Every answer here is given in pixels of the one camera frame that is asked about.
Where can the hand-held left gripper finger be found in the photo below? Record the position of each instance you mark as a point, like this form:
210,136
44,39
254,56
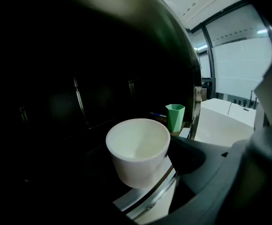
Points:
220,172

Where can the white cup item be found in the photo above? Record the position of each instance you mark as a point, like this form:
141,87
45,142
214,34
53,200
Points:
136,167

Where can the dark shelf with metal edge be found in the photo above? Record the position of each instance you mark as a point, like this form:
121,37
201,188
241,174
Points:
166,34

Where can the white bathtub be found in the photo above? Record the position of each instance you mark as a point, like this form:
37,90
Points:
220,125

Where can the green hexagonal cup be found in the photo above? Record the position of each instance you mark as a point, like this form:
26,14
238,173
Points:
175,118

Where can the black bathtub faucet set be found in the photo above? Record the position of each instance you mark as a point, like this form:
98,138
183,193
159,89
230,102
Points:
244,102

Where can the frosted glass window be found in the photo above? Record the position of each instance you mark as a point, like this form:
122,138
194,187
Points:
239,62

